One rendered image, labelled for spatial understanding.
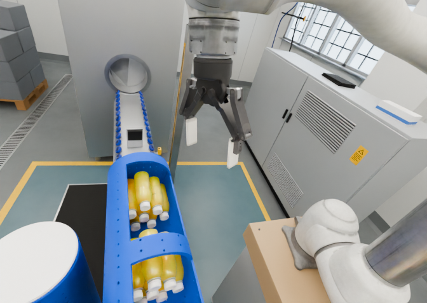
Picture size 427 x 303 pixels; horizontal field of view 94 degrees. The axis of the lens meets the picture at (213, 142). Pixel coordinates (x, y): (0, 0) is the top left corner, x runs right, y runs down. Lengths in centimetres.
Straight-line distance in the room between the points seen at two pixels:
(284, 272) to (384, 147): 119
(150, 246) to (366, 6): 70
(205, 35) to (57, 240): 88
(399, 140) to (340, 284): 119
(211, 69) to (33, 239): 89
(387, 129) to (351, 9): 153
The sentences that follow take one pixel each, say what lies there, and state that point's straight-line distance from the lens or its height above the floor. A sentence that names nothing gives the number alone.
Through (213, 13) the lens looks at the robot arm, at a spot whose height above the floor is 185.
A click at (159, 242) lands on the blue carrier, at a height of 123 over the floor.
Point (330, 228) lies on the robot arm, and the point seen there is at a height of 134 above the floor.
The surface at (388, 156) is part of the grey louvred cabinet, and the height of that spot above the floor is 128.
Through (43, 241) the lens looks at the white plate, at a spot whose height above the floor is 104.
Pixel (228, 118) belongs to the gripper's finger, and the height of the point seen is 169.
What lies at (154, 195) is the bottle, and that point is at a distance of 93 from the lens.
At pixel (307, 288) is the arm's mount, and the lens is 95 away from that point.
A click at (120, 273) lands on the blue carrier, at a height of 120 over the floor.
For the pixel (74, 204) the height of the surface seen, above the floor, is 15.
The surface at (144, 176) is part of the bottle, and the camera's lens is 95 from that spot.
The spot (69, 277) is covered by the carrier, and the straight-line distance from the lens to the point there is 97.
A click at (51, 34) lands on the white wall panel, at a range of 555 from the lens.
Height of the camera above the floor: 187
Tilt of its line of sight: 36 degrees down
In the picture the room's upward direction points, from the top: 16 degrees clockwise
